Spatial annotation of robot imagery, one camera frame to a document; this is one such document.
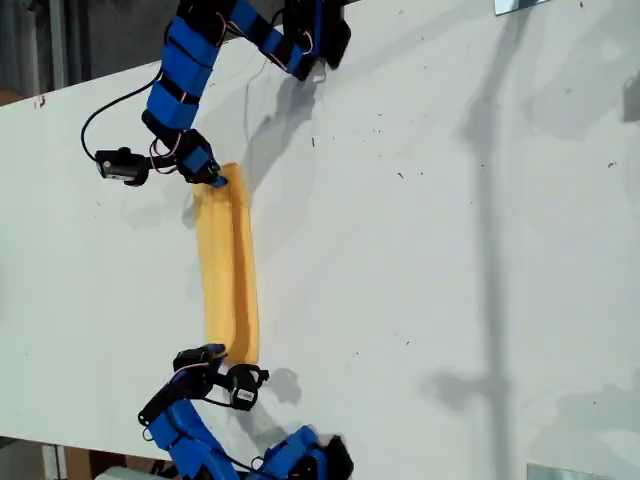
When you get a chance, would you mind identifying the yellow square towel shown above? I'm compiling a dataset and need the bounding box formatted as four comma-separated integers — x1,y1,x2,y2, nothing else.
192,161,262,366

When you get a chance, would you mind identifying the white box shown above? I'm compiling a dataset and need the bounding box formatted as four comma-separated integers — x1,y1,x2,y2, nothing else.
93,464,169,480

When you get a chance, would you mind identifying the black camera box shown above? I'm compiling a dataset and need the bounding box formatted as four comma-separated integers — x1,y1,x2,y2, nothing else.
94,147,150,188
226,364,270,413

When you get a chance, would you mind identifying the black camera cable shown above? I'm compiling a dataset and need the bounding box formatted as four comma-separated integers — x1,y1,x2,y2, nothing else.
202,394,266,474
81,67,166,162

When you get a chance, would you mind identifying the grey metal post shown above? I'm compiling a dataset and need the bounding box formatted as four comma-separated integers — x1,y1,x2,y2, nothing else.
48,0,68,92

